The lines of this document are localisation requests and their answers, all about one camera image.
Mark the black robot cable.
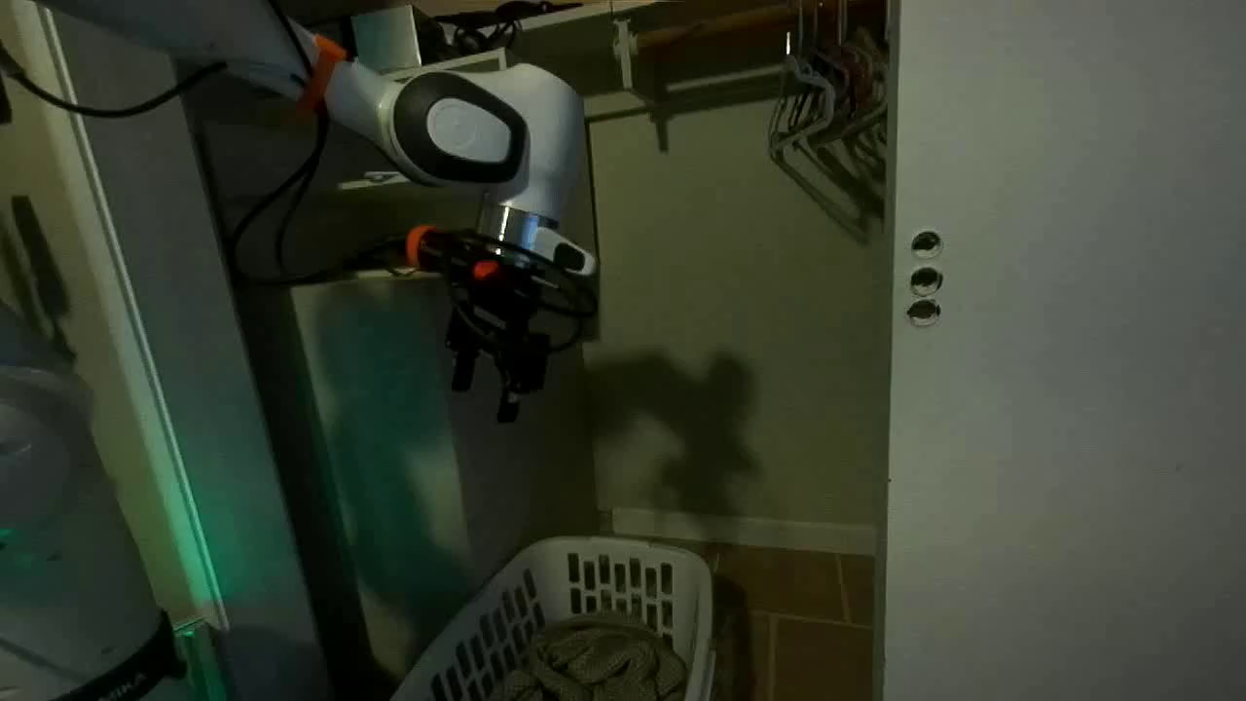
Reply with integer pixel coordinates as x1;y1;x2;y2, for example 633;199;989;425
0;36;234;127

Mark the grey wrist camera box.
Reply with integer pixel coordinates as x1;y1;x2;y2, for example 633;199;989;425
541;229;601;280

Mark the grey open shelf unit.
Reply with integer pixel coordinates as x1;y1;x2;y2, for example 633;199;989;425
189;47;603;290

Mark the white door frame trim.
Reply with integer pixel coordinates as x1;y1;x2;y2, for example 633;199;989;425
34;0;234;634

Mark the black wall-mounted object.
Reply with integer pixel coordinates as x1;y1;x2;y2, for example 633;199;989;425
3;191;78;372

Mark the white plastic laundry basket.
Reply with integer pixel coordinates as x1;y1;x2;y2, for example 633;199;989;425
391;534;720;701

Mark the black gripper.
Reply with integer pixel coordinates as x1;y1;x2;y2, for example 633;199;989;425
441;245;585;428

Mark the white rod bracket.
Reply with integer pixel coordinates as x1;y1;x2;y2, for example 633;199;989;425
606;16;645;94

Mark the white plastic spoon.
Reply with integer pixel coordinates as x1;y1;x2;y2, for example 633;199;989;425
334;164;409;197

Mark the wooden closet rod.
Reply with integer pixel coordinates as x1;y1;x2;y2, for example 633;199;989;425
633;0;890;56

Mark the tall grey cabinet panel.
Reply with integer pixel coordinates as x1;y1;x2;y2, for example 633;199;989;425
237;265;603;683

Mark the white closet door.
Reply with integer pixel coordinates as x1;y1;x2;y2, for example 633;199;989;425
876;0;1246;701

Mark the white baseboard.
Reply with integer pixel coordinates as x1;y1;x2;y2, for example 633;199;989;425
606;504;881;563

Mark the wire clothes hangers bundle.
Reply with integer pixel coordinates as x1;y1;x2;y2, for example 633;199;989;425
763;19;897;245

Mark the crumpled clothes pile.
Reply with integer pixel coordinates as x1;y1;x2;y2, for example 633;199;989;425
497;612;694;701

